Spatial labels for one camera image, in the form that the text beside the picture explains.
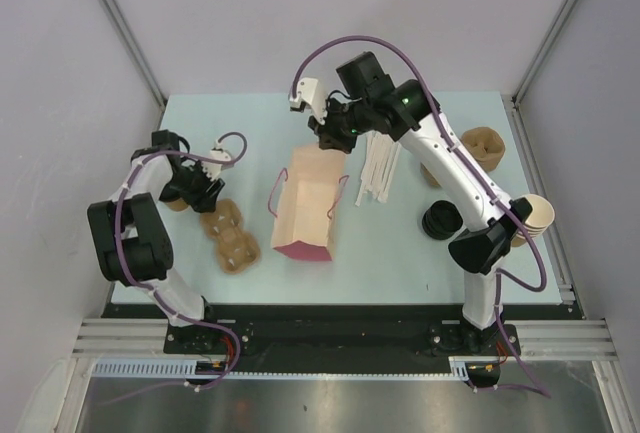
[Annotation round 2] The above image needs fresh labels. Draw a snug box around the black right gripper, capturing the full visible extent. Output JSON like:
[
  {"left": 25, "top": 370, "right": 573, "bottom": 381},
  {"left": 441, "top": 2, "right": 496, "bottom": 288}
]
[{"left": 308, "top": 96, "right": 373, "bottom": 155}]

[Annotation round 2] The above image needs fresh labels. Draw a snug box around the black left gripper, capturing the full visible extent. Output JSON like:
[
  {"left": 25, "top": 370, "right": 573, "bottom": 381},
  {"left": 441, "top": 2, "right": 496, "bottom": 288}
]
[{"left": 166, "top": 159, "right": 225, "bottom": 214}]

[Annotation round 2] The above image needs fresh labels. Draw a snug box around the single brown pulp cup carrier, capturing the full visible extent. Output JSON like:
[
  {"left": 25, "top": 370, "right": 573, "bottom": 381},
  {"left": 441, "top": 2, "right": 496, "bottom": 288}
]
[{"left": 199, "top": 199, "right": 261, "bottom": 275}]

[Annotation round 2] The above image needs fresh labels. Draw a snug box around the pink paper gift bag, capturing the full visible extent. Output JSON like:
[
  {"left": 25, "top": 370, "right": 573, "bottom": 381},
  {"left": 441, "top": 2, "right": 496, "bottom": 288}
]
[{"left": 268, "top": 144, "right": 348, "bottom": 262}]

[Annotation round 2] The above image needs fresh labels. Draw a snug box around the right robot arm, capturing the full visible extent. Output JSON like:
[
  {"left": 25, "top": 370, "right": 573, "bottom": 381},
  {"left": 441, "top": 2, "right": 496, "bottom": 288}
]
[{"left": 309, "top": 52, "right": 532, "bottom": 354}]

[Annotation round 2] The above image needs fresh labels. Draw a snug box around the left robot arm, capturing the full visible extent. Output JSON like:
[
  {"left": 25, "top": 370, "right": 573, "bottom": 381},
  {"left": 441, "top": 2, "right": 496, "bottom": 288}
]
[{"left": 87, "top": 130, "right": 235, "bottom": 353}]

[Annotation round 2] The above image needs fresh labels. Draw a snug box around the white wrapped straws bundle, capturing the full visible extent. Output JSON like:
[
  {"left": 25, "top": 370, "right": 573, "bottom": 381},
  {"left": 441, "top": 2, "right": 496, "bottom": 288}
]
[{"left": 355, "top": 132, "right": 401, "bottom": 207}]

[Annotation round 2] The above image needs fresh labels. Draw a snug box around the black cup lid stack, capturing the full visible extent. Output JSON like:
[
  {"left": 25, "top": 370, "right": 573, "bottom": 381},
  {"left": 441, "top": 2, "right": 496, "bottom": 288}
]
[{"left": 422, "top": 200, "right": 463, "bottom": 241}]

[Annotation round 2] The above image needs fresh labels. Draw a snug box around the brown pulp cup carrier stack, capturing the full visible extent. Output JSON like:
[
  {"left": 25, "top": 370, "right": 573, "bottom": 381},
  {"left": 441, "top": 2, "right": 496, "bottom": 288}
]
[{"left": 419, "top": 125, "right": 506, "bottom": 189}]

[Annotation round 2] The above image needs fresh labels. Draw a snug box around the brown paper cup stack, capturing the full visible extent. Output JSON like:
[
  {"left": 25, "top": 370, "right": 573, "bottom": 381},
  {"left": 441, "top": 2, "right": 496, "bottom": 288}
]
[{"left": 522, "top": 193, "right": 556, "bottom": 240}]

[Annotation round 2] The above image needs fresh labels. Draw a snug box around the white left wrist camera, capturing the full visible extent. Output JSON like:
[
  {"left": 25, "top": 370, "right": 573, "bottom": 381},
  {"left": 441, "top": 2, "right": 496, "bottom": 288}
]
[{"left": 200, "top": 141, "right": 235, "bottom": 182}]

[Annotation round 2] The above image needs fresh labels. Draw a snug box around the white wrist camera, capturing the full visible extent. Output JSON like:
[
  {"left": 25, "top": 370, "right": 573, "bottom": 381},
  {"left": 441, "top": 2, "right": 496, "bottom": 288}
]
[
  {"left": 200, "top": 141, "right": 235, "bottom": 182},
  {"left": 289, "top": 77, "right": 328, "bottom": 125}
]

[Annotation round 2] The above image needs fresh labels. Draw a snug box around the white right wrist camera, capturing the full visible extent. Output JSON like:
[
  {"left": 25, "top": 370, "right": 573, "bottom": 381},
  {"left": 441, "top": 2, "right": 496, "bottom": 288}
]
[{"left": 289, "top": 77, "right": 328, "bottom": 125}]

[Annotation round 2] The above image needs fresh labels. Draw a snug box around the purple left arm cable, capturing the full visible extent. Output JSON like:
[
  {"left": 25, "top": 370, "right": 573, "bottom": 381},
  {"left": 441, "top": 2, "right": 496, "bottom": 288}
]
[{"left": 94, "top": 131, "right": 250, "bottom": 407}]

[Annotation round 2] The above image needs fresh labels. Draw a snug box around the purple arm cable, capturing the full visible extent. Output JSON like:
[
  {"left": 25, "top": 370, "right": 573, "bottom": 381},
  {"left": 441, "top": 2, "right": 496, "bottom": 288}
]
[
  {"left": 94, "top": 131, "right": 250, "bottom": 407},
  {"left": 290, "top": 35, "right": 551, "bottom": 399}
]

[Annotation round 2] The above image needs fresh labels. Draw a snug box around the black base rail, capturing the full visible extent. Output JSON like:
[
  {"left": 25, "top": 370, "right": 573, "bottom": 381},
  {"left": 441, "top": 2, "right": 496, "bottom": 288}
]
[{"left": 102, "top": 304, "right": 582, "bottom": 375}]

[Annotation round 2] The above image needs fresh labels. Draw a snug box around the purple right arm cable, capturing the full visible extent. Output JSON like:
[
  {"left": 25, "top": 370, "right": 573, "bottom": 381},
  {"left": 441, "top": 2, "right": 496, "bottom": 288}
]
[{"left": 290, "top": 35, "right": 551, "bottom": 399}]

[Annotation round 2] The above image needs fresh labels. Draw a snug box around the left aluminium frame post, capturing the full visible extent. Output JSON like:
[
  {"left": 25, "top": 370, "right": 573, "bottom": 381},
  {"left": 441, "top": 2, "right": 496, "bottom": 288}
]
[{"left": 98, "top": 0, "right": 168, "bottom": 112}]

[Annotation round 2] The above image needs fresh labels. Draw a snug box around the aluminium frame post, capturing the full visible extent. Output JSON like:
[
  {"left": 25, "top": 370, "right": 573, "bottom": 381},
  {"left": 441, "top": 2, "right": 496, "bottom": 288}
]
[
  {"left": 98, "top": 0, "right": 168, "bottom": 112},
  {"left": 512, "top": 0, "right": 606, "bottom": 107}
]

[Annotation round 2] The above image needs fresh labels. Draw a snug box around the right aluminium frame post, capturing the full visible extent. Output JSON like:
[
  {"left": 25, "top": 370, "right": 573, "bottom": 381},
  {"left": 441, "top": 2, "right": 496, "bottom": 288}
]
[{"left": 512, "top": 0, "right": 606, "bottom": 107}]

